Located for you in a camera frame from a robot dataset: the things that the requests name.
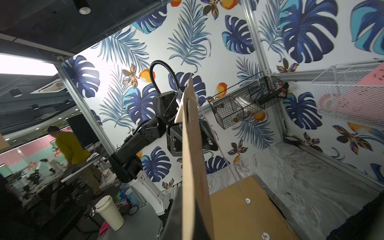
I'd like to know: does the pink triangular item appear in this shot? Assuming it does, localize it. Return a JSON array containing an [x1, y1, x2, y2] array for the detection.
[[317, 61, 384, 127]]

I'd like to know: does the black wire basket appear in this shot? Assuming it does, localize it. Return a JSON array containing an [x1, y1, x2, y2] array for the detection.
[[207, 75, 289, 130]]

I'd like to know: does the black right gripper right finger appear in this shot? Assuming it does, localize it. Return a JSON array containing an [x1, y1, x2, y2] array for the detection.
[[194, 202, 211, 240]]

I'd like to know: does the white paper cup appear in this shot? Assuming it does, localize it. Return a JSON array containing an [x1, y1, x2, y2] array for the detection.
[[95, 195, 124, 231]]

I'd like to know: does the clear wall shelf basket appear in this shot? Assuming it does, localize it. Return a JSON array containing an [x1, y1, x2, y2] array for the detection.
[[311, 58, 384, 130]]

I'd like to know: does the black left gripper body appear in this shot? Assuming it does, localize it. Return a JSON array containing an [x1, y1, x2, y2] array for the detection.
[[166, 118, 220, 158]]

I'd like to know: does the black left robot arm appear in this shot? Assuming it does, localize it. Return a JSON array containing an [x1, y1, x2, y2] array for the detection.
[[109, 60, 189, 219]]

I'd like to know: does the person in yellow shirt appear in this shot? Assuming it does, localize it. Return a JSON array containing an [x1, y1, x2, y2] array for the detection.
[[47, 126, 104, 198]]

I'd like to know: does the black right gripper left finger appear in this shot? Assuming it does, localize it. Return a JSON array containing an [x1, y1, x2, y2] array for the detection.
[[160, 187, 183, 240]]

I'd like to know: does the brown file bag stack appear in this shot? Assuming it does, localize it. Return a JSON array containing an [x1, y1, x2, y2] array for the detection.
[[177, 78, 214, 240]]

